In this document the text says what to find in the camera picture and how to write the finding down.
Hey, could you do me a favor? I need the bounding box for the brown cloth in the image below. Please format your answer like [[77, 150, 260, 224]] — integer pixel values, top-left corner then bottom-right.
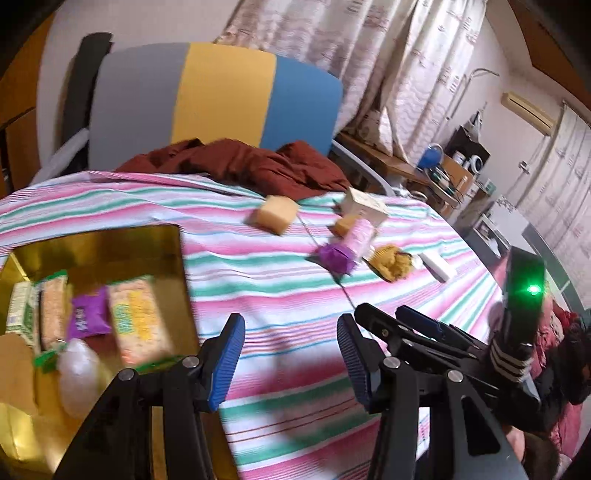
[[113, 137, 352, 201]]

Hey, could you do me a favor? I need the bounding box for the pink roll packet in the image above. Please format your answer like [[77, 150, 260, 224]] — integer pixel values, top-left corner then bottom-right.
[[342, 219, 376, 259]]

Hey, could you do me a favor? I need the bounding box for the yellow snack packet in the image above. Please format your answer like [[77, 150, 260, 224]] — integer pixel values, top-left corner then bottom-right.
[[365, 244, 416, 283]]

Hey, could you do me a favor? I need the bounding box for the large purple packet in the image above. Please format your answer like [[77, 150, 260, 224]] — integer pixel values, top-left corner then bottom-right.
[[316, 242, 358, 278]]

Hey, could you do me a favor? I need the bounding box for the blue round object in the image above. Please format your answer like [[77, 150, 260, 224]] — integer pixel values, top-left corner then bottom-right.
[[417, 143, 445, 169]]

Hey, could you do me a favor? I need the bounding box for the wide green cracker packet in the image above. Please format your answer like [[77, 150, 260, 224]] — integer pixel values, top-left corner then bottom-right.
[[107, 275, 183, 367]]

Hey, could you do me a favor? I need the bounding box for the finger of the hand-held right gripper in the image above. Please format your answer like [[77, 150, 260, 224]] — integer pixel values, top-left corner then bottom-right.
[[395, 305, 482, 356], [355, 303, 477, 370]]

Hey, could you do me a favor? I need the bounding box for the wooden wardrobe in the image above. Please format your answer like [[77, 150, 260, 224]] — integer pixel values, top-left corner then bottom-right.
[[0, 14, 56, 199]]

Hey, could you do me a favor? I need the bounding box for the tan soap block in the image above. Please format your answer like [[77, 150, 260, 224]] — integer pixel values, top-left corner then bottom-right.
[[0, 333, 40, 416]]

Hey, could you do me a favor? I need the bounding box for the tricolour chair backrest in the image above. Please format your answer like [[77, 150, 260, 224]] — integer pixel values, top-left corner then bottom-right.
[[28, 42, 398, 197]]

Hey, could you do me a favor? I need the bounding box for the green carton box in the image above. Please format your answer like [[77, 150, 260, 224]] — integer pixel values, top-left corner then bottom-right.
[[4, 281, 35, 344]]

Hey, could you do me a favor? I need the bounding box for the person's right hand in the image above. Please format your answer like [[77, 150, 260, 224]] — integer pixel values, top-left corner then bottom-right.
[[505, 427, 561, 480]]

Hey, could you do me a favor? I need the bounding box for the narrow green cracker packet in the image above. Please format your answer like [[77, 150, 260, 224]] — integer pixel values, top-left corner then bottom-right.
[[33, 271, 70, 370]]

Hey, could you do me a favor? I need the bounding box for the large yellow soap block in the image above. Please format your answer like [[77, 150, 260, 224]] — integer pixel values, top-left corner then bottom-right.
[[245, 195, 301, 237]]

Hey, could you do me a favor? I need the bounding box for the wooden shelf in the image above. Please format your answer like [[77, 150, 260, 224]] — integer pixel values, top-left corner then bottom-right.
[[335, 131, 481, 217]]

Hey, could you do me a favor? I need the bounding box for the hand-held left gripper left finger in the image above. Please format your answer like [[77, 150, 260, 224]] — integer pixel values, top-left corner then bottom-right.
[[53, 313, 247, 480]]

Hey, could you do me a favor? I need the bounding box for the person's right forearm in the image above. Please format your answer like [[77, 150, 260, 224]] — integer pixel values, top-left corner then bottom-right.
[[531, 318, 591, 432]]

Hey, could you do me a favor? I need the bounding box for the cream carton box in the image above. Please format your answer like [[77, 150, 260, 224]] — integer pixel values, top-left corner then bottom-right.
[[339, 186, 389, 228]]

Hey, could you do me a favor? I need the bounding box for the white appliance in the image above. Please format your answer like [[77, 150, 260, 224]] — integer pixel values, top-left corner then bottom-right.
[[471, 203, 532, 259]]

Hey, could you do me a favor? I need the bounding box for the patterned curtain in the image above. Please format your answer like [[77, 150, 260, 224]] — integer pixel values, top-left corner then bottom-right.
[[217, 0, 488, 162], [517, 102, 591, 241]]

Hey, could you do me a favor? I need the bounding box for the small purple packet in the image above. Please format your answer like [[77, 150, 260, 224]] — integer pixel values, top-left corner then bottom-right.
[[67, 286, 112, 340]]

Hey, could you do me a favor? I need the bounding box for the white plastic bag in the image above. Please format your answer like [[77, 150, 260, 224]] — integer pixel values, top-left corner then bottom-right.
[[56, 338, 112, 418]]

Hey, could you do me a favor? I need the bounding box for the golden tin box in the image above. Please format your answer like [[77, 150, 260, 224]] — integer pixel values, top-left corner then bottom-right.
[[0, 224, 241, 480]]

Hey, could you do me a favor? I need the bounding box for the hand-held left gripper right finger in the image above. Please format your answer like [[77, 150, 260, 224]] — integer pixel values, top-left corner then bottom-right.
[[336, 314, 529, 480]]

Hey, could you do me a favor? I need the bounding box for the black appliance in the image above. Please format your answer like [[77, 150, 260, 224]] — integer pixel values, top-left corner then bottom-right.
[[447, 124, 491, 174]]

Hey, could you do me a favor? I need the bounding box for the white bar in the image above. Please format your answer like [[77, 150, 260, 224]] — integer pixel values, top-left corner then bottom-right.
[[418, 251, 458, 283]]

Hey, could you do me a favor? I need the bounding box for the striped tablecloth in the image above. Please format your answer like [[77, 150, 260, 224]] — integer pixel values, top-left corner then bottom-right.
[[0, 170, 509, 480]]

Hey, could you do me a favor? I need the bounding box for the small yellow soap block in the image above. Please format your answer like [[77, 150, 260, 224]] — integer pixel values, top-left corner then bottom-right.
[[329, 215, 358, 238]]

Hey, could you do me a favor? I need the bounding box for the beige air conditioner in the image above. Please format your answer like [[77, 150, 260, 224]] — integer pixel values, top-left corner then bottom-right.
[[501, 91, 557, 137]]

